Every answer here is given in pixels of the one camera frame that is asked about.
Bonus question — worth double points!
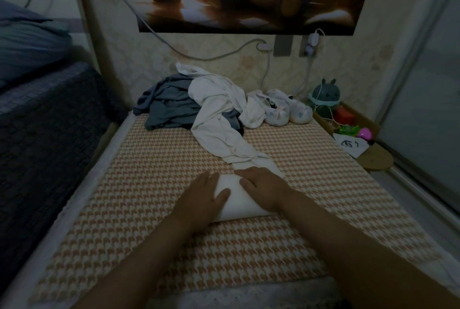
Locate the person's right hand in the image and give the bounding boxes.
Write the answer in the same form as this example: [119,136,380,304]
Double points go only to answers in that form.
[236,167,296,214]

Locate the person's left hand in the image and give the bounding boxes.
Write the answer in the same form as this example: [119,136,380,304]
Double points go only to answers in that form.
[171,170,232,233]

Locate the white T-shirt with letter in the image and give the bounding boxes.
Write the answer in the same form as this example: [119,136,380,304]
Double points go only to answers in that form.
[212,172,272,223]

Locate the white printed slipper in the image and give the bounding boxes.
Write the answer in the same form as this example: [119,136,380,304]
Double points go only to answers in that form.
[267,88,313,125]
[248,91,290,127]

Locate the pile of grey-blue clothes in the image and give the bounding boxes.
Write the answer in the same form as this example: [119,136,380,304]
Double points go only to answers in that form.
[133,74,245,132]

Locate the person's right forearm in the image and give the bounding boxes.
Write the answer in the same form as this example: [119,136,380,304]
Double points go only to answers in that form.
[276,190,460,309]

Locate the person's left forearm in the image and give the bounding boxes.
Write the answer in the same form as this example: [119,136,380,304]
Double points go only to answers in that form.
[72,215,209,309]

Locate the white printed card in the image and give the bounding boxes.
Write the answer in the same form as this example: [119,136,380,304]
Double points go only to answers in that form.
[333,133,371,159]

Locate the red toy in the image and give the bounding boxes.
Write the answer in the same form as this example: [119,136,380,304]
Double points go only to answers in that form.
[334,106,357,125]

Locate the teal round bunny lamp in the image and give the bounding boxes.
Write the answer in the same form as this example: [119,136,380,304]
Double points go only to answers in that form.
[309,78,342,112]

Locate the wooden bedside tray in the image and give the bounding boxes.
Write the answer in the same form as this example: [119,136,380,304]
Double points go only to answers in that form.
[312,104,395,171]

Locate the white charger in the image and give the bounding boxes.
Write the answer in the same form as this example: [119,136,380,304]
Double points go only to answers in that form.
[303,30,321,58]

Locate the dark patterned bed cover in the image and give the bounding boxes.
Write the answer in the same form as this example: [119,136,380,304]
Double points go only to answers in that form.
[0,61,123,292]

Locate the grey sliding door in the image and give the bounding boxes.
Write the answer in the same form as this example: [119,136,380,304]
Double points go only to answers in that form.
[374,0,460,213]

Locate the grey-green pillow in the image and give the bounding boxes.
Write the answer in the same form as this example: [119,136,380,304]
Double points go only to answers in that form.
[0,21,73,83]

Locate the blue pillow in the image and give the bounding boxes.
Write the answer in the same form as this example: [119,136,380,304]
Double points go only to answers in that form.
[0,0,44,26]

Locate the thin white charger cable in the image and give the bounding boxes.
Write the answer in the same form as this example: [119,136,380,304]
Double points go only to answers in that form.
[291,53,317,98]

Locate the grey wall socket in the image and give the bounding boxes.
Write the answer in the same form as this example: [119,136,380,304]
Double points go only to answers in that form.
[273,34,294,56]

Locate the long white cable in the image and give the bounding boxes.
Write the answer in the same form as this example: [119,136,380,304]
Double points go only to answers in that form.
[93,0,274,62]

